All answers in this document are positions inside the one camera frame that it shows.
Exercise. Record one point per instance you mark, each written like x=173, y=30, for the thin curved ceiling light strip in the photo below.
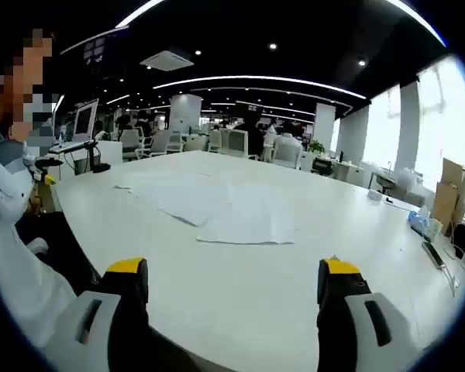
x=255, y=77

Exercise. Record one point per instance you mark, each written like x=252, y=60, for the person's dark trousers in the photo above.
x=62, y=248

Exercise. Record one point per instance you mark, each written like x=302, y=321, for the white office column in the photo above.
x=186, y=116
x=325, y=128

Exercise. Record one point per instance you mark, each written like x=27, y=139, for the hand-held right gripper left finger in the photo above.
x=128, y=310

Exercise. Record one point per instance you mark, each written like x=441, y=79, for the green potted plant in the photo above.
x=317, y=147

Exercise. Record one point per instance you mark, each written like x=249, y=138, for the wide curved ceiling light strip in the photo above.
x=139, y=12

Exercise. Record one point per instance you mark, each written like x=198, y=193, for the dark hanging display screen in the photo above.
x=94, y=50
x=255, y=107

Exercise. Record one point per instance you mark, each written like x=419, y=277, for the blue tissue pack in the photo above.
x=418, y=221

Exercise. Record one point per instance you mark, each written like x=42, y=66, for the grey power strip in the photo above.
x=434, y=253

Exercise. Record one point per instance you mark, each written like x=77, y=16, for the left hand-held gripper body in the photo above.
x=32, y=168

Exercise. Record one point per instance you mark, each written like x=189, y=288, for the white grey chest device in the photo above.
x=11, y=193

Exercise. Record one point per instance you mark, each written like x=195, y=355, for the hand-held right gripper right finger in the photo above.
x=333, y=310

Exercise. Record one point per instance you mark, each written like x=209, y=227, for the white framed computer monitor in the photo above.
x=85, y=118

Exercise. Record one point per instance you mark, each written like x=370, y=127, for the ceiling air conditioner vent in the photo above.
x=166, y=60

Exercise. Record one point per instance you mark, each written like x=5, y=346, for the brown cardboard box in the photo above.
x=457, y=172
x=447, y=209

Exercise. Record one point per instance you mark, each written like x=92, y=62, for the group of white office chairs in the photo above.
x=232, y=141

